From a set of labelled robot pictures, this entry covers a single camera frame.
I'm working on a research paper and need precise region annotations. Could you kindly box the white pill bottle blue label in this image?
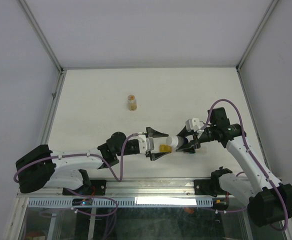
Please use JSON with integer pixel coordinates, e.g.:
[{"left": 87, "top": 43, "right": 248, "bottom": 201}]
[{"left": 166, "top": 135, "right": 189, "bottom": 148}]

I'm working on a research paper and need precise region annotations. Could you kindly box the weekly pill organizer strip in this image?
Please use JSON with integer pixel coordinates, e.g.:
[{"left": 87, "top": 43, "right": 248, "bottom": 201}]
[{"left": 159, "top": 143, "right": 196, "bottom": 156}]

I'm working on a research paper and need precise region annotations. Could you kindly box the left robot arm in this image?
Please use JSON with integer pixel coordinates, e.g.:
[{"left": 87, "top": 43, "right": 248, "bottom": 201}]
[{"left": 13, "top": 127, "right": 168, "bottom": 195}]

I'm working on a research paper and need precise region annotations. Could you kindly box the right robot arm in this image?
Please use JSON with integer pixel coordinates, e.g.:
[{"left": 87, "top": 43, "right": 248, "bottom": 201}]
[{"left": 172, "top": 107, "right": 292, "bottom": 231}]

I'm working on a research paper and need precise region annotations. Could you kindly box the clear glass jar gold lid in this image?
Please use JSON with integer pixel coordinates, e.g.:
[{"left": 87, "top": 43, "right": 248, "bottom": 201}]
[{"left": 127, "top": 94, "right": 137, "bottom": 111}]

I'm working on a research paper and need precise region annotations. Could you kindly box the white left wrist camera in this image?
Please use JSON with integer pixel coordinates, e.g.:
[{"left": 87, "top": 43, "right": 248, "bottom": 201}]
[{"left": 138, "top": 133, "right": 155, "bottom": 154}]

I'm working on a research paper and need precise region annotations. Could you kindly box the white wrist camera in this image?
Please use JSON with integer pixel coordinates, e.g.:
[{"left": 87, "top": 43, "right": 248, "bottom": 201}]
[
  {"left": 138, "top": 133, "right": 155, "bottom": 154},
  {"left": 185, "top": 118, "right": 203, "bottom": 133}
]

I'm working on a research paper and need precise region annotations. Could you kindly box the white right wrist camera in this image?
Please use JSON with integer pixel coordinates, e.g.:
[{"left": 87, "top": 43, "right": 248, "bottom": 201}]
[{"left": 185, "top": 118, "right": 203, "bottom": 133}]

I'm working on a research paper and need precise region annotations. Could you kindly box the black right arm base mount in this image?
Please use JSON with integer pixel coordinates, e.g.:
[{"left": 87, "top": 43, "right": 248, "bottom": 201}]
[{"left": 193, "top": 178, "right": 237, "bottom": 197}]

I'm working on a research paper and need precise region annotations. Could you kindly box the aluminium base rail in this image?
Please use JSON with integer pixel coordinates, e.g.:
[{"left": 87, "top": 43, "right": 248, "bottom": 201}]
[{"left": 17, "top": 176, "right": 287, "bottom": 200}]

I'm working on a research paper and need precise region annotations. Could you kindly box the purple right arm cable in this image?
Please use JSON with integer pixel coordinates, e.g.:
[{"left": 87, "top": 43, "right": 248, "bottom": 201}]
[{"left": 198, "top": 99, "right": 289, "bottom": 231}]

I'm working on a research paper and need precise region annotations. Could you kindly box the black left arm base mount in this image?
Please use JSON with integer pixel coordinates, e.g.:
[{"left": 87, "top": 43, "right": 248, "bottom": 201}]
[{"left": 74, "top": 179, "right": 107, "bottom": 196}]

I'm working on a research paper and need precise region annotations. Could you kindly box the white slotted cable duct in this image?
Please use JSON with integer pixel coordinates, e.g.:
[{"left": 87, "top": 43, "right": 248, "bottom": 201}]
[{"left": 28, "top": 196, "right": 213, "bottom": 209}]

